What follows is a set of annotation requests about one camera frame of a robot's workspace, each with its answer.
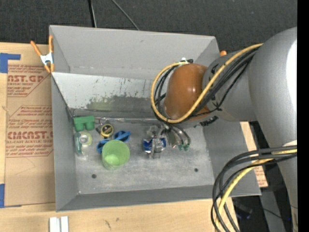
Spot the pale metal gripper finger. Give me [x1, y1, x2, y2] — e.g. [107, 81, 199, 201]
[146, 127, 166, 140]
[152, 140, 163, 160]

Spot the grey metal bin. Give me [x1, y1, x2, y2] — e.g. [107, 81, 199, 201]
[49, 25, 263, 212]

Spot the green plastic cup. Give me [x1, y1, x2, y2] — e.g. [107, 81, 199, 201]
[101, 139, 131, 171]

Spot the yellow and black round thing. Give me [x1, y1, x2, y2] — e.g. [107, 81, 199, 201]
[96, 123, 114, 139]

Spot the clear plastic bottle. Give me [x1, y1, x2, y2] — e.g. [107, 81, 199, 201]
[74, 130, 94, 157]

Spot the green toy block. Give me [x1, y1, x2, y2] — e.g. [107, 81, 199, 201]
[73, 116, 96, 132]

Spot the brown cardboard board red print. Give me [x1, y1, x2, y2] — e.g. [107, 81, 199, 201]
[0, 42, 268, 208]

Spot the blue plastic ring toy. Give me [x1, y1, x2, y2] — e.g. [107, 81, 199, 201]
[96, 130, 132, 154]

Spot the black cylinder on white bracket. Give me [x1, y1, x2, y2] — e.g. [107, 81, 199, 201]
[199, 116, 219, 128]

